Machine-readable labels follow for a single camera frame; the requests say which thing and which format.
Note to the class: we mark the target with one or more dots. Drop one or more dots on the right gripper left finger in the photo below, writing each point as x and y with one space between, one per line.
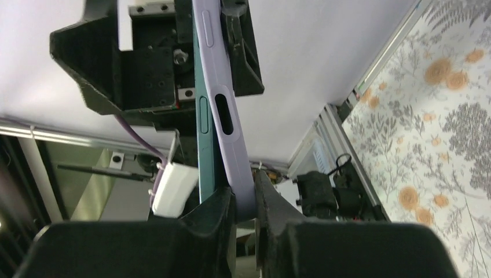
210 241

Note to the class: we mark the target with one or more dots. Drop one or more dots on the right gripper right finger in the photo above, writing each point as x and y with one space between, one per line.
276 244

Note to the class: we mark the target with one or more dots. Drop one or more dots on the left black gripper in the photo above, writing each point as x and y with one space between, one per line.
153 84

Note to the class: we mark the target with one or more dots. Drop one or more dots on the phone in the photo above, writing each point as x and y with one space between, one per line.
211 172

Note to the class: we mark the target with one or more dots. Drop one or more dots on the purple phone case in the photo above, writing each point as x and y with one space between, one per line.
218 81

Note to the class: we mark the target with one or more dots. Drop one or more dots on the floral tablecloth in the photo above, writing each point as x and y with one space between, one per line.
422 130

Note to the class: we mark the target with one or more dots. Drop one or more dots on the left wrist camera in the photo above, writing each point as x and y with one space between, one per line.
175 186

